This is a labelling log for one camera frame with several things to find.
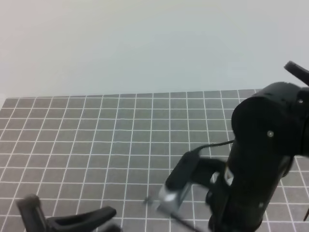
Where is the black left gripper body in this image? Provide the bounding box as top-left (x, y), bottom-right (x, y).
top-left (16, 194), bottom-right (110, 232)

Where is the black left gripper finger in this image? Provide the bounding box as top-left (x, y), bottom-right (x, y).
top-left (48, 206), bottom-right (116, 226)

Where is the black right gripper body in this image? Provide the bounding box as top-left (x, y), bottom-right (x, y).
top-left (190, 140), bottom-right (290, 232)

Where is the black pen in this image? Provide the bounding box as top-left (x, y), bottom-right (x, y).
top-left (143, 197), bottom-right (203, 232)

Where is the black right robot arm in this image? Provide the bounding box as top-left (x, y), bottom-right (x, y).
top-left (192, 83), bottom-right (309, 232)

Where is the grey grid tablecloth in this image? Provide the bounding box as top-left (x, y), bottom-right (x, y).
top-left (0, 89), bottom-right (309, 232)

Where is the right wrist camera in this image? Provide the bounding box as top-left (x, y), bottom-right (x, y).
top-left (158, 151), bottom-right (200, 214)

